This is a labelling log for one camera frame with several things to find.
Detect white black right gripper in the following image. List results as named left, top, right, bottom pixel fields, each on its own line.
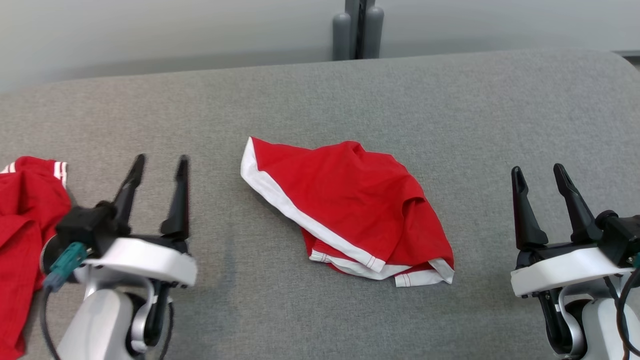
left=509, top=163, right=633, bottom=300

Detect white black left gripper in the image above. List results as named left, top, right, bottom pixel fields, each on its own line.
left=82, top=153, right=199, bottom=289

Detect red white sports jersey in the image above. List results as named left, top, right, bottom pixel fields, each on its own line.
left=0, top=156, right=72, bottom=360

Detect red shorts with white trim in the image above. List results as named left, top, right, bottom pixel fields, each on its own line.
left=240, top=136, right=456, bottom=288

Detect black twisted right arm cable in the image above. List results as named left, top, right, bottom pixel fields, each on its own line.
left=602, top=276, right=623, bottom=304

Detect left teal-plug camera cable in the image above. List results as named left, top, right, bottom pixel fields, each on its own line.
left=39, top=241, right=89, bottom=360

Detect teal-plug camera cable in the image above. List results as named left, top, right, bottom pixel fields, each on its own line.
left=615, top=252, right=640, bottom=360
left=39, top=241, right=89, bottom=360

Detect right teal-plug camera cable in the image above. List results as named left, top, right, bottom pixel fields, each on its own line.
left=615, top=252, right=640, bottom=360

